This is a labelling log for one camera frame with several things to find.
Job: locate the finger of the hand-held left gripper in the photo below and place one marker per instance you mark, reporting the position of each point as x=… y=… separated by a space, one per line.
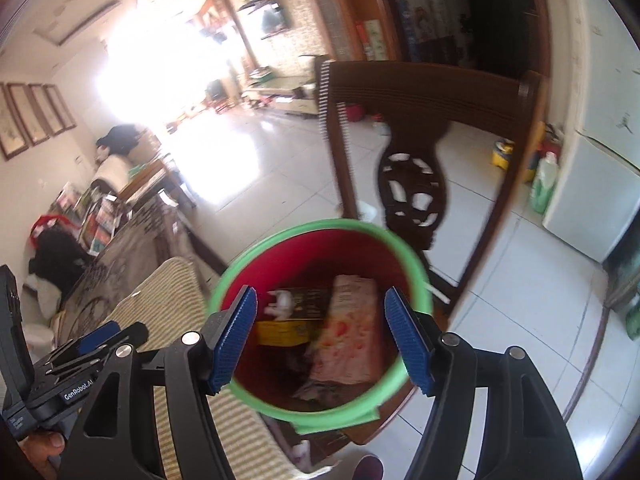
x=132 y=335
x=100 y=337

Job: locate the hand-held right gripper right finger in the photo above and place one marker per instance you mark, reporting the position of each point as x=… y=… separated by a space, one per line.
x=407 y=335

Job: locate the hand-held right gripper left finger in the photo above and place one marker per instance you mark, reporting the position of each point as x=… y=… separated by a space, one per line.
x=235 y=335

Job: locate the white tissue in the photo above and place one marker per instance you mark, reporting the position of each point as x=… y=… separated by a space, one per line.
x=280 y=306

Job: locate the black and yellow box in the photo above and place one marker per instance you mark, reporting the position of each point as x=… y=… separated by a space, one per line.
x=290 y=332

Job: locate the pink printed packet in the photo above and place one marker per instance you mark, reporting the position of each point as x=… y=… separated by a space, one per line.
x=345 y=335

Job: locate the red bucket with green rim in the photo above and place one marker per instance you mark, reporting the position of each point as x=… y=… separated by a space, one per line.
x=300 y=260

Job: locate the person's left hand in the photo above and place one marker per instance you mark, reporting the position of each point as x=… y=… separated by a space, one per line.
x=47 y=452

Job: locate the white appliance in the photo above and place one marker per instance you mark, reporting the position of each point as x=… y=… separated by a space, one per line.
x=37 y=336

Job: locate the white cloth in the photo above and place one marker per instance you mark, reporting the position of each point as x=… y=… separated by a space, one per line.
x=42 y=297

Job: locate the grey patterned tablecloth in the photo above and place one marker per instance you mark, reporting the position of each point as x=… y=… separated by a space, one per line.
x=125 y=250

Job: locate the black clothing heap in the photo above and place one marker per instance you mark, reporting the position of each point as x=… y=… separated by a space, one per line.
x=57 y=260

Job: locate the pile of children's books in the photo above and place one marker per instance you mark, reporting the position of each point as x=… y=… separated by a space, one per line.
x=92 y=220

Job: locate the red bag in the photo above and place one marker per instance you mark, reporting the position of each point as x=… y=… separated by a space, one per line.
x=47 y=222

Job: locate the dark red shoe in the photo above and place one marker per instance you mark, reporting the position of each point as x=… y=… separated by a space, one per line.
x=367 y=467

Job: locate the wooden sofa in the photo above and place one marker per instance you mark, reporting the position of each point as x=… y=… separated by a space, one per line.
x=160 y=180

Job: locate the pale striped pillow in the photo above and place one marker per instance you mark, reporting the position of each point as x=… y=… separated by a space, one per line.
x=112 y=172

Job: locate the black bag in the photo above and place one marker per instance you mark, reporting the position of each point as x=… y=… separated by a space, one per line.
x=120 y=140

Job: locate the yellow child potty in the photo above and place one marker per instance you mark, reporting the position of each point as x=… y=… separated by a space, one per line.
x=500 y=155

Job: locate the green detergent bottle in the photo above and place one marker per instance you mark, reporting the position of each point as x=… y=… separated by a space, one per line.
x=544 y=185

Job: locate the blue plastic basket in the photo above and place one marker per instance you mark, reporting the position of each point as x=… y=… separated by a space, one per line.
x=382 y=126

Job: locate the dark green bag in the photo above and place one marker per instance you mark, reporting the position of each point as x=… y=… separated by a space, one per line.
x=625 y=290

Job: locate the white refrigerator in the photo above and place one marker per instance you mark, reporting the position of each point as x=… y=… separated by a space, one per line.
x=590 y=185

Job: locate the red canister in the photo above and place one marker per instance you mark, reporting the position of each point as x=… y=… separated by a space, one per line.
x=551 y=146

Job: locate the dark carved wooden chair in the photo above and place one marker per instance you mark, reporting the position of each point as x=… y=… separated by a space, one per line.
x=400 y=95

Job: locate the small wooden chair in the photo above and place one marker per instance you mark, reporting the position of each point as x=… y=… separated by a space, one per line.
x=220 y=95

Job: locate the low television cabinet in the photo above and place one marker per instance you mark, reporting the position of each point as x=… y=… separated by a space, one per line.
x=280 y=92

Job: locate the printed door curtain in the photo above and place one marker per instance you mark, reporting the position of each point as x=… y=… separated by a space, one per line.
x=425 y=10

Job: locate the framed wall picture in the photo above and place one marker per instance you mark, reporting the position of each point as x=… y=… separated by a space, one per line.
x=46 y=110
x=60 y=107
x=29 y=115
x=12 y=122

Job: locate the wall poster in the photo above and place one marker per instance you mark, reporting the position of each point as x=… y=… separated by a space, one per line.
x=370 y=37

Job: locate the wall television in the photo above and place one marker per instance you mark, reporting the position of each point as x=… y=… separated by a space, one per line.
x=274 y=22

